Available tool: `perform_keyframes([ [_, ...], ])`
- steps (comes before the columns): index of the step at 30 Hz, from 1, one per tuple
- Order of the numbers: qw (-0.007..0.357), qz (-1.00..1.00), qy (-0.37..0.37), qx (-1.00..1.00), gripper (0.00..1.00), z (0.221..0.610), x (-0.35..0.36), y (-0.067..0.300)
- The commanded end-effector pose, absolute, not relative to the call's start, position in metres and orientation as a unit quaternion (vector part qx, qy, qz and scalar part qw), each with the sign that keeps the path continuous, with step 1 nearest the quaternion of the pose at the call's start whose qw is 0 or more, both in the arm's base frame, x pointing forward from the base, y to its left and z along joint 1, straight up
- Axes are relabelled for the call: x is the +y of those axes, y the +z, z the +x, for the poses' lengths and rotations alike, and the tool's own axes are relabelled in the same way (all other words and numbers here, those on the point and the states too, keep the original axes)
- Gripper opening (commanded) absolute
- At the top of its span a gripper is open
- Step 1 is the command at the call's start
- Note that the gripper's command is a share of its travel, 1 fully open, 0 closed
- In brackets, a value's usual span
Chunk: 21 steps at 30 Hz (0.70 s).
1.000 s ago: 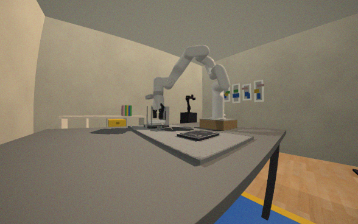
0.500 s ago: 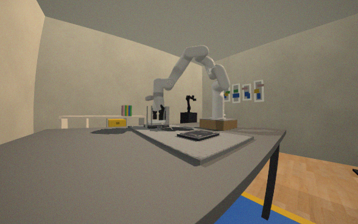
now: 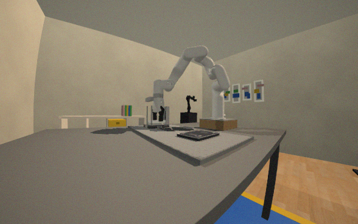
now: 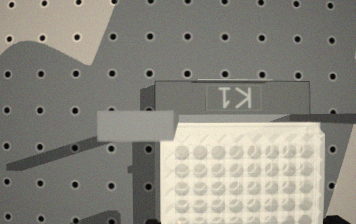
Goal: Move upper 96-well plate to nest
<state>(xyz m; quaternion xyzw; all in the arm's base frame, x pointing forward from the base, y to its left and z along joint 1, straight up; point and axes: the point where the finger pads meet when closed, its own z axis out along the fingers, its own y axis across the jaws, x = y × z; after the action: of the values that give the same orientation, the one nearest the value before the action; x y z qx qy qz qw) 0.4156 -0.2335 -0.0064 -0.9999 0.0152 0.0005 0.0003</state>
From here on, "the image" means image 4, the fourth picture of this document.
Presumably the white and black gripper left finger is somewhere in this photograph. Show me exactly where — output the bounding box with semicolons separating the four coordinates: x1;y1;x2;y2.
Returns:
146;219;161;224

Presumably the white well plate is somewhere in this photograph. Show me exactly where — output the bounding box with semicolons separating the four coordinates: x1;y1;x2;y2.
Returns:
160;122;325;224

